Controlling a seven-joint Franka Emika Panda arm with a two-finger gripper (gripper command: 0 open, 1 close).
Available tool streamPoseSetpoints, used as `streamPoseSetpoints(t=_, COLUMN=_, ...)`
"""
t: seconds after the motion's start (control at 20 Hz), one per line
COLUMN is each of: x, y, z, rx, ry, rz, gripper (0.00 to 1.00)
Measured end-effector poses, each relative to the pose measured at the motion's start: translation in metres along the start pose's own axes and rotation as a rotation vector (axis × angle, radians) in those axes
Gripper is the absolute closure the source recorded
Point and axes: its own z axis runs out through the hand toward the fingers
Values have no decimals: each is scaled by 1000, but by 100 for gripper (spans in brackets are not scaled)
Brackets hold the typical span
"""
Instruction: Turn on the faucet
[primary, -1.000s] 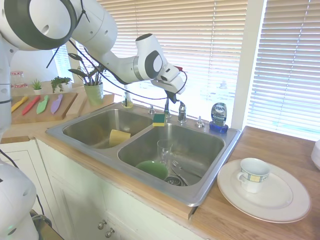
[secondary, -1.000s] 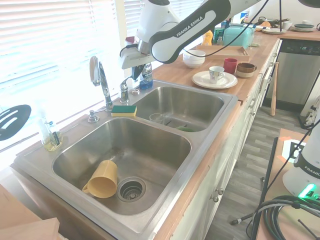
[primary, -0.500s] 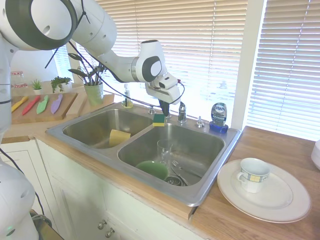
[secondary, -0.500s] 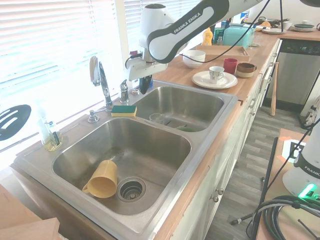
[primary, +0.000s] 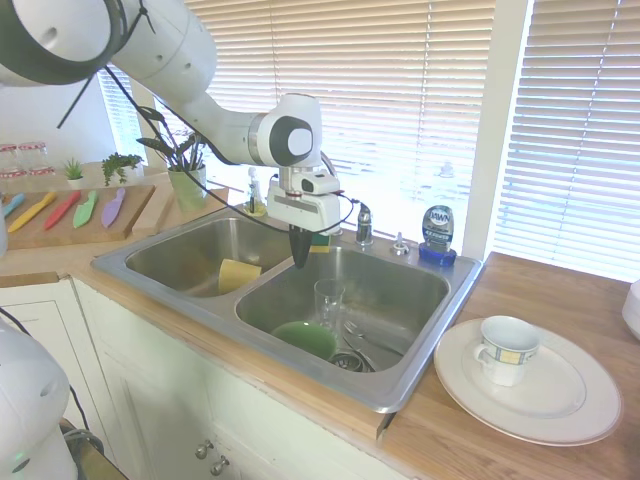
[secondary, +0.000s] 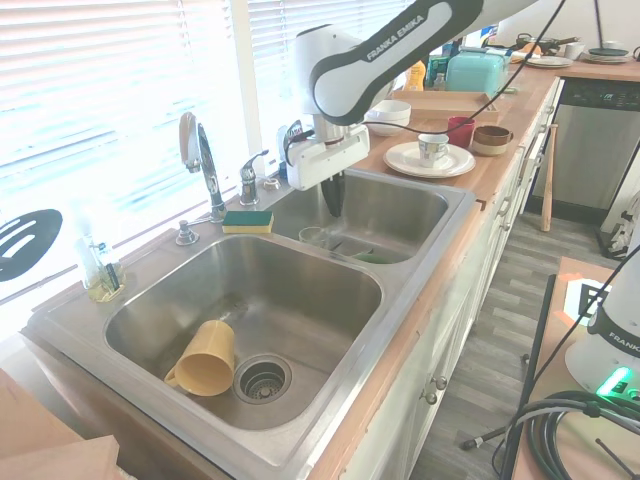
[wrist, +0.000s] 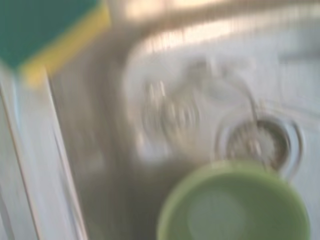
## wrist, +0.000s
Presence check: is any clear drinking glass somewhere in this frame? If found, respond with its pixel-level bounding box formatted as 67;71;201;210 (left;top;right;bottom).
139;77;203;163

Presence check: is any stainless steel double sink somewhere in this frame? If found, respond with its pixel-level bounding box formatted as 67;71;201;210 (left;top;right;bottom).
0;0;320;240

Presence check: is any steel sink drain strainer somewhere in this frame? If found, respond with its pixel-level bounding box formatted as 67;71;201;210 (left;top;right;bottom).
216;114;305;181

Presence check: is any green bowl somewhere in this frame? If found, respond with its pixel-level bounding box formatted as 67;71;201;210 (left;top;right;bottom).
156;159;312;240

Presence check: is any green and yellow sponge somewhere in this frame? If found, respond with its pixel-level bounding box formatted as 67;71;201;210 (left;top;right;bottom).
0;0;112;87

